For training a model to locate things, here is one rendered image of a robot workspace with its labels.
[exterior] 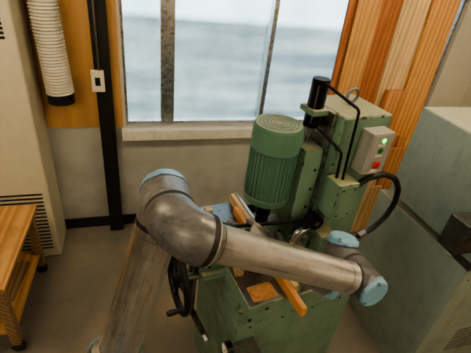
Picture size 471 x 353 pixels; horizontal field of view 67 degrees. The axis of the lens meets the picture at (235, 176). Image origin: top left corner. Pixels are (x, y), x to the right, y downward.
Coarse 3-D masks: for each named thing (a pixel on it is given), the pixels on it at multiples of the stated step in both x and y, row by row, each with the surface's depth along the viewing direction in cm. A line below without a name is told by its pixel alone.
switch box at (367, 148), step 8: (368, 128) 122; (376, 128) 123; (384, 128) 123; (360, 136) 124; (368, 136) 120; (376, 136) 118; (384, 136) 120; (392, 136) 121; (360, 144) 124; (368, 144) 121; (376, 144) 120; (360, 152) 125; (368, 152) 121; (376, 152) 123; (384, 152) 124; (360, 160) 125; (368, 160) 123; (376, 160) 125; (384, 160) 127; (360, 168) 126; (368, 168) 125
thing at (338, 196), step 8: (328, 176) 127; (328, 184) 127; (336, 184) 123; (344, 184) 123; (352, 184) 124; (328, 192) 128; (336, 192) 124; (344, 192) 123; (352, 192) 125; (320, 200) 133; (328, 200) 129; (336, 200) 125; (344, 200) 126; (352, 200) 128; (320, 208) 134; (328, 208) 129; (336, 208) 127; (344, 208) 129; (328, 216) 130; (336, 216) 130; (344, 216) 132
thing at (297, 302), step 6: (234, 210) 165; (240, 216) 160; (240, 222) 160; (282, 282) 131; (288, 282) 130; (282, 288) 131; (288, 288) 128; (288, 294) 128; (294, 294) 125; (294, 300) 125; (300, 300) 123; (294, 306) 125; (300, 306) 121; (300, 312) 122
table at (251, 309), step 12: (228, 204) 174; (228, 216) 165; (204, 276) 137; (216, 276) 140; (228, 276) 138; (240, 276) 135; (252, 276) 136; (264, 276) 136; (240, 288) 130; (276, 288) 132; (240, 300) 130; (252, 300) 126; (264, 300) 127; (276, 300) 127; (288, 300) 131; (252, 312) 125; (264, 312) 128
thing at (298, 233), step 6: (300, 228) 136; (306, 228) 136; (294, 234) 136; (300, 234) 135; (306, 234) 137; (294, 240) 136; (300, 240) 138; (306, 240) 139; (300, 246) 140; (306, 246) 141
